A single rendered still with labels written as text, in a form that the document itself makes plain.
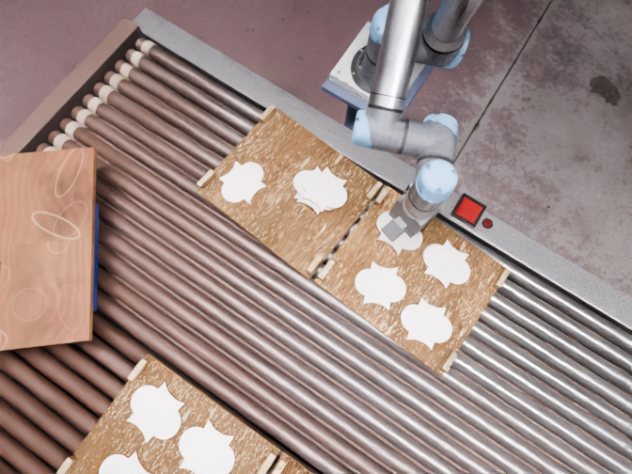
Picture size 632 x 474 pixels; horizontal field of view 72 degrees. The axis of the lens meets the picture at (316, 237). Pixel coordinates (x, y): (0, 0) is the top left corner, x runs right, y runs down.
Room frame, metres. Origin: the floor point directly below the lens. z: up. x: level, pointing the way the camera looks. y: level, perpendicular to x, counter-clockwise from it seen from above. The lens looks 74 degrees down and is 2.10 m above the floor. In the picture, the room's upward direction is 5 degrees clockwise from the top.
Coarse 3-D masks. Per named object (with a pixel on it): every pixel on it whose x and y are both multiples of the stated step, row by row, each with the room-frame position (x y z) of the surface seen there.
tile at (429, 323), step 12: (420, 300) 0.18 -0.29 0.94; (408, 312) 0.14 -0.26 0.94; (420, 312) 0.14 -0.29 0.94; (432, 312) 0.15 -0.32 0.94; (444, 312) 0.15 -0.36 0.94; (408, 324) 0.11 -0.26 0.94; (420, 324) 0.11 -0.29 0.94; (432, 324) 0.12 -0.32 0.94; (444, 324) 0.12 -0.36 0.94; (408, 336) 0.08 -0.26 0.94; (420, 336) 0.08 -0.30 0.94; (432, 336) 0.09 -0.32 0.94; (444, 336) 0.09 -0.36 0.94; (432, 348) 0.06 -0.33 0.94
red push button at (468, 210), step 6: (462, 204) 0.47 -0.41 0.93; (468, 204) 0.47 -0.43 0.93; (474, 204) 0.47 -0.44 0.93; (456, 210) 0.45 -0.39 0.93; (462, 210) 0.45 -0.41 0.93; (468, 210) 0.45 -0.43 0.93; (474, 210) 0.45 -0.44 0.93; (480, 210) 0.45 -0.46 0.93; (462, 216) 0.43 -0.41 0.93; (468, 216) 0.43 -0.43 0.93; (474, 216) 0.43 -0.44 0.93
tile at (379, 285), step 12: (372, 264) 0.26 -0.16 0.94; (360, 276) 0.22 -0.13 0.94; (372, 276) 0.23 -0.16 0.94; (384, 276) 0.23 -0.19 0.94; (396, 276) 0.23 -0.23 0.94; (360, 288) 0.19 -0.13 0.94; (372, 288) 0.20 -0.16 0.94; (384, 288) 0.20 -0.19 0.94; (396, 288) 0.20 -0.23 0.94; (372, 300) 0.16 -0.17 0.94; (384, 300) 0.17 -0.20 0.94; (396, 300) 0.17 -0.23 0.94
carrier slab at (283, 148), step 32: (256, 128) 0.64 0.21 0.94; (288, 128) 0.65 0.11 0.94; (224, 160) 0.53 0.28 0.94; (256, 160) 0.54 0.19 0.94; (288, 160) 0.55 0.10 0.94; (320, 160) 0.56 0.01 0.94; (288, 192) 0.45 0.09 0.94; (352, 192) 0.47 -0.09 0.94; (256, 224) 0.35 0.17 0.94; (288, 224) 0.36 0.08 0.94; (320, 224) 0.36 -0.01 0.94; (352, 224) 0.37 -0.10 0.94; (288, 256) 0.26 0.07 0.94
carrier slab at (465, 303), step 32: (352, 256) 0.28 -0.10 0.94; (384, 256) 0.29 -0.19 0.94; (416, 256) 0.30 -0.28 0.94; (480, 256) 0.32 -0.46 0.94; (352, 288) 0.19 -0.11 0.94; (416, 288) 0.21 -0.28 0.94; (448, 288) 0.22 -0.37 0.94; (480, 288) 0.23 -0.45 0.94; (384, 320) 0.12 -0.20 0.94; (416, 352) 0.04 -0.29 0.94; (448, 352) 0.05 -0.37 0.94
